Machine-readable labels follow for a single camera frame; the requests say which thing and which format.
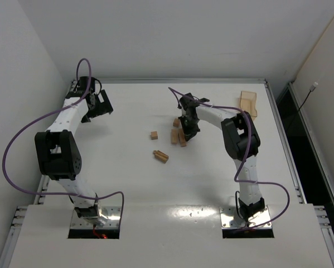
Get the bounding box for clear amber plastic box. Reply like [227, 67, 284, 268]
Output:
[239, 91, 258, 121]

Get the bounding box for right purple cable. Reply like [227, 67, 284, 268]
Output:
[168, 87, 291, 232]

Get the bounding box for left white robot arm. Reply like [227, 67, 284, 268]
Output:
[35, 76, 113, 227]

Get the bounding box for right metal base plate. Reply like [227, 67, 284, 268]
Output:
[220, 206, 272, 230]

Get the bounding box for small wood cube block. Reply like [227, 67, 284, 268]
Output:
[151, 131, 158, 140]

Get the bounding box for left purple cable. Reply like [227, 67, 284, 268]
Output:
[2, 58, 124, 224]

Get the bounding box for black wall cable with plug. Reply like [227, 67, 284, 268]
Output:
[297, 82, 318, 113]

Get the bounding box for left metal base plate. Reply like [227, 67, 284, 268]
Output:
[70, 206, 122, 230]

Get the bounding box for grooved wood block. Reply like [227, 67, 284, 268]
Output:
[154, 150, 169, 163]

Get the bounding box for long wood block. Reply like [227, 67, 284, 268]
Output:
[171, 128, 178, 145]
[178, 128, 187, 147]

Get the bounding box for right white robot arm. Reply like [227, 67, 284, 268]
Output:
[178, 93, 265, 221]

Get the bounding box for purple cable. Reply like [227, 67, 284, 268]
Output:
[168, 87, 291, 232]
[2, 58, 124, 224]

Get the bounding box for metal base plate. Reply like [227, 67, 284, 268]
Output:
[70, 206, 122, 230]
[220, 206, 272, 230]

